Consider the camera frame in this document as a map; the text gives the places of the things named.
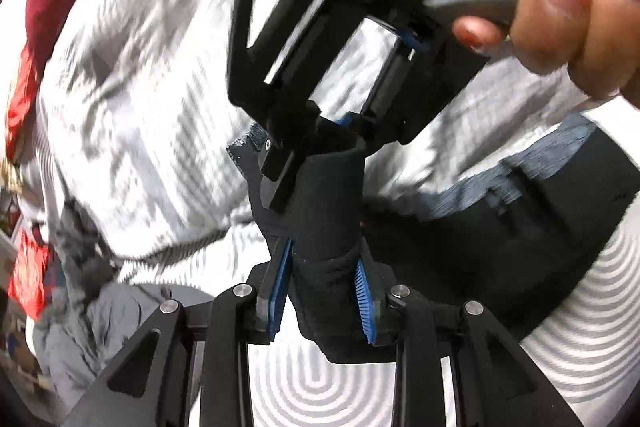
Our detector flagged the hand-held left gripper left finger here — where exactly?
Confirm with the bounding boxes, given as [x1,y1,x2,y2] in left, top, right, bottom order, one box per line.
[62,239,296,427]

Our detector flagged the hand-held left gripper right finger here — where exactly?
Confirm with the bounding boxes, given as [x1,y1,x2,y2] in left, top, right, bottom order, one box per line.
[352,242,583,427]

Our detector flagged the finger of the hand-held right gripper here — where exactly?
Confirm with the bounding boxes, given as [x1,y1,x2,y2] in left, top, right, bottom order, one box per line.
[335,107,381,145]
[259,101,322,214]

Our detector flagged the black pants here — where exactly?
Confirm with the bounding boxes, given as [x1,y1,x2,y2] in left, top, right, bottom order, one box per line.
[247,122,640,365]

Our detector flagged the person's right hand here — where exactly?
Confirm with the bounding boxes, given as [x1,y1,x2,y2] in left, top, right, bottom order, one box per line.
[452,0,640,101]

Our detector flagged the white grey striped garment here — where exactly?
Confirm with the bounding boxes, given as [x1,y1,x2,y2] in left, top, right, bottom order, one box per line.
[25,0,591,288]

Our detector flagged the grey buttoned pants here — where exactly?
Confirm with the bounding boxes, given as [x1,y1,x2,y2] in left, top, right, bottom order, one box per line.
[30,282,201,408]

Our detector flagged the dark grey garment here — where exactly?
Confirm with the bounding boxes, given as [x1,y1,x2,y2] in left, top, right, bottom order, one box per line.
[50,197,118,298]

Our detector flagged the striped bed sheet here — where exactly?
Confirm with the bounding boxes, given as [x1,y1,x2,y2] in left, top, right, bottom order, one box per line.
[200,97,640,427]

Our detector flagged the red cloth item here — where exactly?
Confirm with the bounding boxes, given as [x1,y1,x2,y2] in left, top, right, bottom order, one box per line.
[4,49,42,148]

